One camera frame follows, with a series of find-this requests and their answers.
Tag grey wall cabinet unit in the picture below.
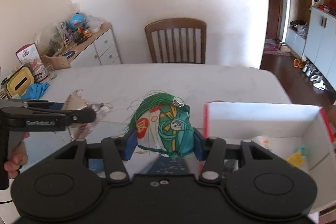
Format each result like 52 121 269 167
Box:
285 0 336 93

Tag blue rubber gloves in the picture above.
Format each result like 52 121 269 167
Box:
21 82 50 100

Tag bag of dried goods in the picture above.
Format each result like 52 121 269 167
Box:
34 25 65 55

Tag blue globe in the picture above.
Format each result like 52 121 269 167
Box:
67 13 86 30

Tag person's left hand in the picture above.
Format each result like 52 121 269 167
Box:
4 132 30 179

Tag grey plastic bag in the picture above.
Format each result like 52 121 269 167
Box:
297 23 309 38

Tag red snack bag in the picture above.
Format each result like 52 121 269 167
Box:
16 43 49 83

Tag silver foil wrapper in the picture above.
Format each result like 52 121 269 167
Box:
62 90 113 140

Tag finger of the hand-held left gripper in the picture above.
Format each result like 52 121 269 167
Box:
26 107 96 125
7 99 66 111

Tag white cardboard box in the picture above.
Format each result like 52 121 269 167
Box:
203 102 336 172

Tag wooden holder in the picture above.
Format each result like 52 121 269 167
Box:
41 54 71 69

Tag clear plastic bag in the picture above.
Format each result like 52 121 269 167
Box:
85 15 104 33

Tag yellow tissue box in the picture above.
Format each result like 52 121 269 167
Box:
7 67 36 98

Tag green printed pouch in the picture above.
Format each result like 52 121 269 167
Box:
126 90 196 157

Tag grey white shoes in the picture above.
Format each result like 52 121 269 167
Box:
302 63 327 90

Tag white sideboard cabinet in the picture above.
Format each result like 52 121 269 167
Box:
39 22 122 68

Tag yellow cardboard box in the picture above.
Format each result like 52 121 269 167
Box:
286 152 305 168

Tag drinking glass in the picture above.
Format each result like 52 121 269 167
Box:
45 63 57 80

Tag wooden chair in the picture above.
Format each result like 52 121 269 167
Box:
324 104 336 125
145 18 207 65

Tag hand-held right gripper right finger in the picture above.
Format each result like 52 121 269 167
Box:
193 128 275 184

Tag patterned rug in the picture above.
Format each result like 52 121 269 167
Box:
263 39 292 56

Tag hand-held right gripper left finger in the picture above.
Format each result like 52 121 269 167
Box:
54 132 138 184

